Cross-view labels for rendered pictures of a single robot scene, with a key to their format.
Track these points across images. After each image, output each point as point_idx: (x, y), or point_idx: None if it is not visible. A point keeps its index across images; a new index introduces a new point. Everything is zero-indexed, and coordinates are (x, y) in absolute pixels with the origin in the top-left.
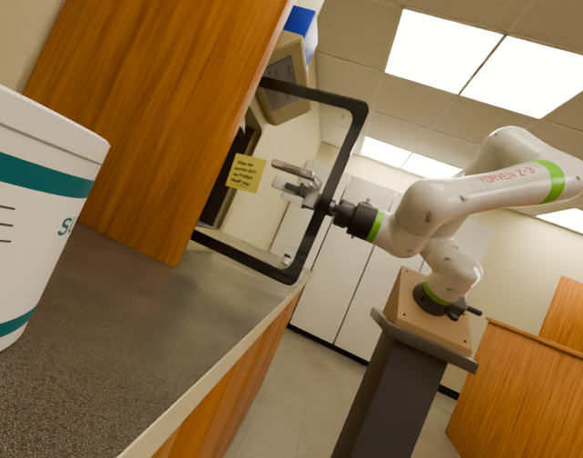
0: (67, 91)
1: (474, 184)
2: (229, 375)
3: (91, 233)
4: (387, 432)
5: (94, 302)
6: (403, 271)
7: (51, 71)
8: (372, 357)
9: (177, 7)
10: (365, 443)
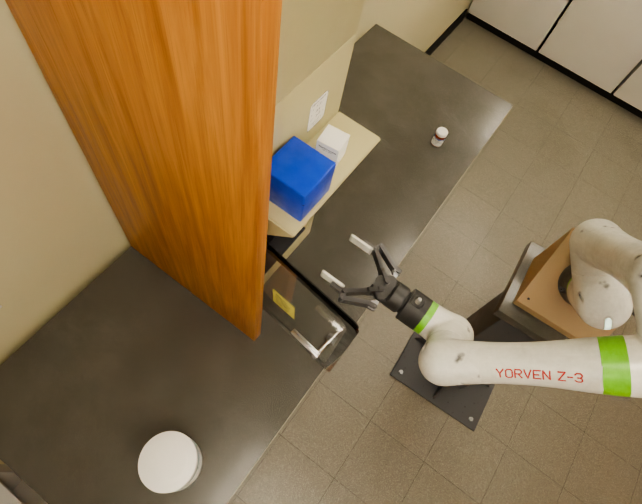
0: (140, 228)
1: (484, 377)
2: None
3: (206, 316)
4: None
5: (217, 426)
6: (569, 237)
7: (120, 209)
8: None
9: (172, 213)
10: None
